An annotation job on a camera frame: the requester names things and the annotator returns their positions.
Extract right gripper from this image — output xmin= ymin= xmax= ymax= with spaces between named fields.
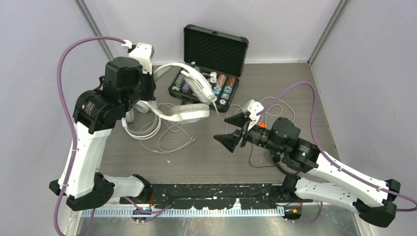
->
xmin=213 ymin=111 xmax=284 ymax=154

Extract white gaming headset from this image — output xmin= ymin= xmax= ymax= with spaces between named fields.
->
xmin=143 ymin=62 xmax=217 ymax=123

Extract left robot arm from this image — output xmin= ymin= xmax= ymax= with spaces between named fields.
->
xmin=49 ymin=57 xmax=156 ymax=211

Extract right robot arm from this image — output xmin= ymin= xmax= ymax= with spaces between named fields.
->
xmin=214 ymin=114 xmax=401 ymax=228

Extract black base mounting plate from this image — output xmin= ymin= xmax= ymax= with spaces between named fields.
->
xmin=130 ymin=183 xmax=300 ymax=210

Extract black poker chip case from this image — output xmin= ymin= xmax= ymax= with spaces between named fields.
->
xmin=183 ymin=24 xmax=249 ymax=112

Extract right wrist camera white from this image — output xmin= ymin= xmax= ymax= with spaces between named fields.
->
xmin=242 ymin=99 xmax=264 ymax=131

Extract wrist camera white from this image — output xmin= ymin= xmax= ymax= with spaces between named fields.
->
xmin=128 ymin=43 xmax=154 ymax=75
xmin=242 ymin=99 xmax=264 ymax=131

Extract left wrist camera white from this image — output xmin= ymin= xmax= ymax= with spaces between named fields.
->
xmin=128 ymin=43 xmax=154 ymax=75

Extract black headphones with cable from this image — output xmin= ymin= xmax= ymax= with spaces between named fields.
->
xmin=247 ymin=145 xmax=291 ymax=175

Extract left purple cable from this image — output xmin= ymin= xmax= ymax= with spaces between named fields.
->
xmin=54 ymin=35 xmax=133 ymax=236

